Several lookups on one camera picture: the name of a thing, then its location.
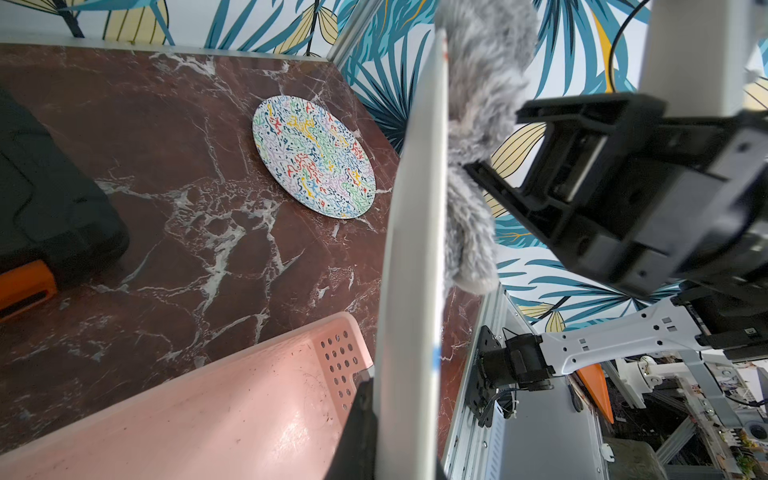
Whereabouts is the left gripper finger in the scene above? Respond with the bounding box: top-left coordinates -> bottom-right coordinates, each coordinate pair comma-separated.
324,379 -> 378,480

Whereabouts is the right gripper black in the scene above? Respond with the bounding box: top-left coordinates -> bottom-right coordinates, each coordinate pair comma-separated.
467,94 -> 767,300

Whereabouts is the white plaid striped plate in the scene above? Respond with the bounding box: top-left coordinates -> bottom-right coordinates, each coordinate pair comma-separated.
373,30 -> 449,479

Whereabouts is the pink plastic basket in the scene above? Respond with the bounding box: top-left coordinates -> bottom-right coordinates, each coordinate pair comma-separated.
1,312 -> 373,479

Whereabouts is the grey microfibre cloth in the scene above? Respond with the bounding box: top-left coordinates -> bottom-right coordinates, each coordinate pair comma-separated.
435,1 -> 538,295

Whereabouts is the colourful squiggle pattern plate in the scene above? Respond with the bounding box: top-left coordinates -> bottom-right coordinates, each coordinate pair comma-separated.
252,95 -> 376,219

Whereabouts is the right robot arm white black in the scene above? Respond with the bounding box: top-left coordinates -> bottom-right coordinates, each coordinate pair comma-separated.
467,1 -> 767,388

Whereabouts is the black plastic tool case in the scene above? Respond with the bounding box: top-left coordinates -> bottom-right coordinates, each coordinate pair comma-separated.
1,92 -> 130,320

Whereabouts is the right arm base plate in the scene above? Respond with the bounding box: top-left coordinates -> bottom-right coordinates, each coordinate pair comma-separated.
465,325 -> 507,427

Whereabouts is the right aluminium frame post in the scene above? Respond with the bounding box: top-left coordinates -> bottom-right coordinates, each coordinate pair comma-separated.
327,0 -> 384,68

